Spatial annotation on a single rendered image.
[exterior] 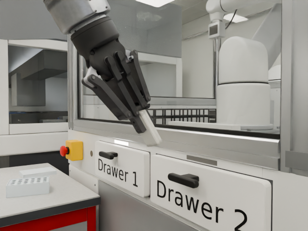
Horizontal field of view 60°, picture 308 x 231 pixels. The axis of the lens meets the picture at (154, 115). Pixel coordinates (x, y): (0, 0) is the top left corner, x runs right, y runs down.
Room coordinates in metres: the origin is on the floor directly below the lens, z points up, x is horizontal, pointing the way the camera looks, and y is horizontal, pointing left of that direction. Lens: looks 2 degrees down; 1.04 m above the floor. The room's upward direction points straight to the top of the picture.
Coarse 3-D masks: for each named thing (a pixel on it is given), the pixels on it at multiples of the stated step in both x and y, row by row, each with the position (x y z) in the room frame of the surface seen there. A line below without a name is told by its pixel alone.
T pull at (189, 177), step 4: (168, 176) 0.51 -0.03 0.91; (172, 176) 0.50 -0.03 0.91; (176, 176) 0.49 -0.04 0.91; (180, 176) 0.48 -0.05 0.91; (184, 176) 0.48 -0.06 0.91; (188, 176) 0.49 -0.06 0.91; (192, 176) 0.49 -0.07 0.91; (196, 176) 0.49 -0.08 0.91; (172, 180) 0.50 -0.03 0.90; (176, 180) 0.49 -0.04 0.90; (180, 180) 0.48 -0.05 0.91; (184, 180) 0.47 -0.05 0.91; (188, 180) 0.46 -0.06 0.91; (192, 180) 0.46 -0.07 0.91; (196, 180) 0.46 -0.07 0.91; (184, 184) 0.47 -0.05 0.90; (188, 184) 0.46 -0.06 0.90; (192, 184) 0.45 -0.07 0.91; (196, 184) 0.45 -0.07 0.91
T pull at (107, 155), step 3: (99, 153) 0.76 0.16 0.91; (102, 153) 0.74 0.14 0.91; (105, 153) 0.73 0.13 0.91; (108, 153) 0.73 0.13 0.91; (111, 153) 0.74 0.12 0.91; (114, 153) 0.74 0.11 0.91; (102, 156) 0.74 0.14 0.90; (105, 156) 0.73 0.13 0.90; (108, 156) 0.71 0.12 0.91; (111, 156) 0.71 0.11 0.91; (114, 156) 0.74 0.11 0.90
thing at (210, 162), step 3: (189, 156) 0.54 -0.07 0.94; (192, 156) 0.53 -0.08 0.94; (189, 159) 0.54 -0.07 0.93; (192, 159) 0.53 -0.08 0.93; (195, 159) 0.52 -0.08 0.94; (198, 159) 0.52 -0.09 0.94; (201, 159) 0.51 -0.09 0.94; (204, 159) 0.50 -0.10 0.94; (207, 159) 0.50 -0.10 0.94; (210, 159) 0.49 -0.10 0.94; (204, 162) 0.50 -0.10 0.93; (207, 162) 0.50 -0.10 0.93; (210, 162) 0.49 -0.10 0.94; (213, 162) 0.49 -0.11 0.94; (216, 162) 0.48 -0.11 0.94; (216, 165) 0.48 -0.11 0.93
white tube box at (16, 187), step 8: (40, 176) 0.92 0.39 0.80; (48, 176) 0.93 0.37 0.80; (8, 184) 0.84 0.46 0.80; (16, 184) 0.84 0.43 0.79; (24, 184) 0.83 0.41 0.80; (32, 184) 0.84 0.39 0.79; (40, 184) 0.85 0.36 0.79; (48, 184) 0.85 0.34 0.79; (8, 192) 0.81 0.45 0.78; (16, 192) 0.82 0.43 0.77; (24, 192) 0.83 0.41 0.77; (32, 192) 0.84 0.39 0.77; (40, 192) 0.85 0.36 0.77; (48, 192) 0.85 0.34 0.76
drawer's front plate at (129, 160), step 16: (96, 144) 0.86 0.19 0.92; (112, 144) 0.79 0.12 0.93; (96, 160) 0.86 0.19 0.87; (112, 160) 0.77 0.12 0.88; (128, 160) 0.70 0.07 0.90; (144, 160) 0.64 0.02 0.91; (112, 176) 0.77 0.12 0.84; (128, 176) 0.70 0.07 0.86; (144, 176) 0.64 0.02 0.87; (144, 192) 0.64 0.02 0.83
